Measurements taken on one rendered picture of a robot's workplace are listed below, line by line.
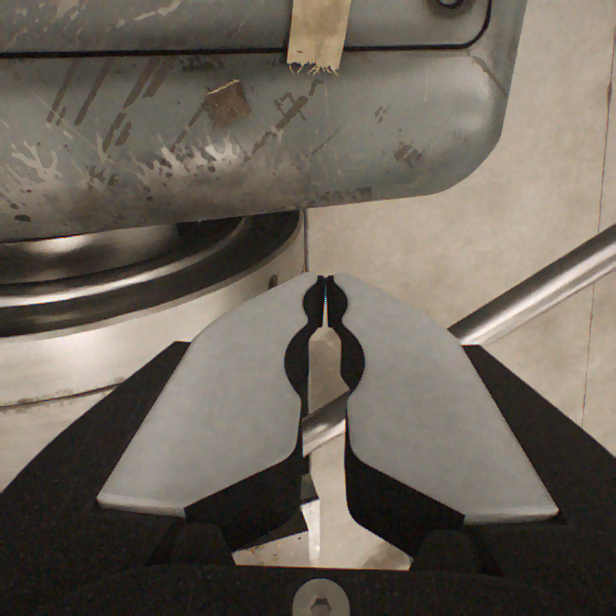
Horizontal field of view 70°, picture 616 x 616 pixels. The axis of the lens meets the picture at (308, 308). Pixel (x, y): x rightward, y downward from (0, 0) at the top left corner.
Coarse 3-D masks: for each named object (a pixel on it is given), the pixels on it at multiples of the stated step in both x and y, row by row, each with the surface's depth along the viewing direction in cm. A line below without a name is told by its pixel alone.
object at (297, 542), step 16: (288, 528) 77; (304, 528) 77; (256, 544) 75; (272, 544) 76; (288, 544) 77; (304, 544) 78; (240, 560) 75; (256, 560) 76; (288, 560) 79; (304, 560) 81
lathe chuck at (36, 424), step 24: (0, 408) 20; (24, 408) 20; (48, 408) 20; (72, 408) 21; (0, 432) 21; (24, 432) 21; (48, 432) 21; (0, 456) 21; (24, 456) 21; (0, 480) 22
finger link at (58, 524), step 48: (144, 384) 8; (96, 432) 7; (48, 480) 6; (96, 480) 6; (0, 528) 6; (48, 528) 6; (96, 528) 6; (144, 528) 6; (0, 576) 5; (48, 576) 5; (96, 576) 5
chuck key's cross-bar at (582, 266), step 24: (600, 240) 13; (552, 264) 14; (576, 264) 13; (600, 264) 13; (528, 288) 14; (552, 288) 14; (576, 288) 14; (480, 312) 14; (504, 312) 14; (528, 312) 14; (456, 336) 14; (480, 336) 14; (336, 408) 16; (312, 432) 16; (336, 432) 16
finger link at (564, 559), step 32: (480, 352) 9; (512, 384) 8; (512, 416) 7; (544, 416) 7; (544, 448) 7; (576, 448) 7; (544, 480) 6; (576, 480) 6; (608, 480) 6; (576, 512) 6; (608, 512) 6; (480, 544) 6; (512, 544) 5; (544, 544) 5; (576, 544) 5; (608, 544) 5; (512, 576) 5; (544, 576) 5; (576, 576) 5; (608, 576) 5; (608, 608) 5
